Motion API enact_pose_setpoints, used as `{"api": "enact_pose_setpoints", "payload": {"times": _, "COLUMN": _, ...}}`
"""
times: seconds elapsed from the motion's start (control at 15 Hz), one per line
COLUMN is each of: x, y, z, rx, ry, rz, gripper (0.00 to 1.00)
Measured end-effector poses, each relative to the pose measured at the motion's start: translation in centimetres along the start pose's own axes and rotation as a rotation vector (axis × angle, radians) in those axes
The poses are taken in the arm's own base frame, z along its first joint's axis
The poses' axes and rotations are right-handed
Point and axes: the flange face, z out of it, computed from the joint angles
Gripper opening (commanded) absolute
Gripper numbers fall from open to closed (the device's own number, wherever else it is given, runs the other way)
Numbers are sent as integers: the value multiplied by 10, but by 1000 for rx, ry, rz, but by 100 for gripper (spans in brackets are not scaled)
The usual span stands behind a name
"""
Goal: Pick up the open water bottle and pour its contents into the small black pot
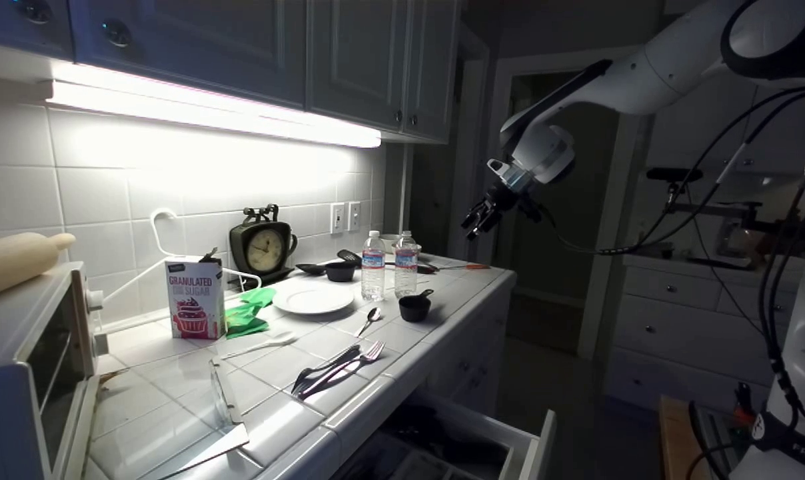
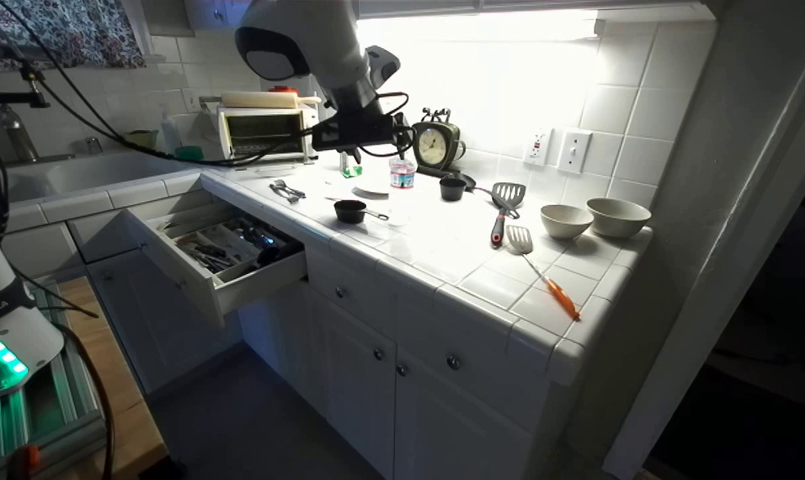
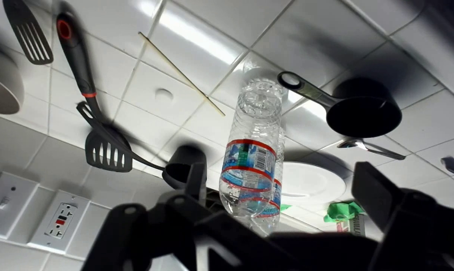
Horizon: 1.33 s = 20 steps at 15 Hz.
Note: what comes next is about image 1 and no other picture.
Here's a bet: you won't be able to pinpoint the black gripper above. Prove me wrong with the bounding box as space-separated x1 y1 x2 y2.
459 158 537 241

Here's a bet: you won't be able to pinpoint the black camera stand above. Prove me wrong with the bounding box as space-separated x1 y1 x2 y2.
645 165 783 234

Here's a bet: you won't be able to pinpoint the white light switch plate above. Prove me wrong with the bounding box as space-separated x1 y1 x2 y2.
345 197 365 234

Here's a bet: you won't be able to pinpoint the wooden rolling pin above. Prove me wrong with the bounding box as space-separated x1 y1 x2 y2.
0 229 80 306

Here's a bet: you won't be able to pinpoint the white plastic utensil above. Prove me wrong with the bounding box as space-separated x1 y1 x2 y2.
214 330 302 365

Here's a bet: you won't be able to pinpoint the white dresser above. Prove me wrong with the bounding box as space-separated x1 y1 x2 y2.
601 250 805 416

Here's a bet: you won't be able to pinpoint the blue-grey wall cabinets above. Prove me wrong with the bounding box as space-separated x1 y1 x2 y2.
0 0 463 146

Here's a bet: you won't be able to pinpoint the metal spoon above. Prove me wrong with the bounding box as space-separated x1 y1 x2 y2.
351 304 387 342

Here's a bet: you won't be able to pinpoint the small black pot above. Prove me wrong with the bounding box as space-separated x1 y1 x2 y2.
397 285 438 325

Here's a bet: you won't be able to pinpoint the toaster oven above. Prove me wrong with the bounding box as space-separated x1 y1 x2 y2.
0 262 105 480

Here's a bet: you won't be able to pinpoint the green cloth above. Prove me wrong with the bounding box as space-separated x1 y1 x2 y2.
225 285 277 340

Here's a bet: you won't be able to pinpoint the pink and white carton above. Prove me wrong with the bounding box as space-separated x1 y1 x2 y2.
164 250 230 342

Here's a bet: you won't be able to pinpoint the capped clear water bottle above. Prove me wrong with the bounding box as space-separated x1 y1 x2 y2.
359 228 387 304

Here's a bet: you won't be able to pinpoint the black mantel clock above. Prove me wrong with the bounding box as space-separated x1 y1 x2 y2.
228 202 302 288

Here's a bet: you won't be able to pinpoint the white plastic hanger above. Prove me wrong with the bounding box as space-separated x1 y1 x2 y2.
90 206 265 309

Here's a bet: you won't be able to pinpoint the white power outlet plate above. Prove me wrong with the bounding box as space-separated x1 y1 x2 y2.
327 201 350 241

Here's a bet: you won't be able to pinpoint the black measuring cup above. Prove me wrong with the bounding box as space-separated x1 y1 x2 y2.
322 258 359 285

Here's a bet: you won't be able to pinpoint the open white drawer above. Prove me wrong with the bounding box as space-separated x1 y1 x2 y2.
330 389 557 480

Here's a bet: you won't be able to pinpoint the silver metal utensil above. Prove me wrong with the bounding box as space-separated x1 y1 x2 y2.
305 340 387 397

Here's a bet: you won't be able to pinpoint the black plastic ladle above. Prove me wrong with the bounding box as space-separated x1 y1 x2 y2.
294 248 365 281

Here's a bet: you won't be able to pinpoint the white base cabinet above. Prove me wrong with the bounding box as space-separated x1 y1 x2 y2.
268 269 519 480

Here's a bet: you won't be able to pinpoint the under-cabinet light strip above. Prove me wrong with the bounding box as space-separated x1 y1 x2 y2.
41 60 383 152

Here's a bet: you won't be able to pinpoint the black slotted spatula red band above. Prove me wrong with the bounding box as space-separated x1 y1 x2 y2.
413 254 490 277

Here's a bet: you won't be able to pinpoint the black handled utensil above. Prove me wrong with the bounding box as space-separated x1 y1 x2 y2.
290 344 365 401

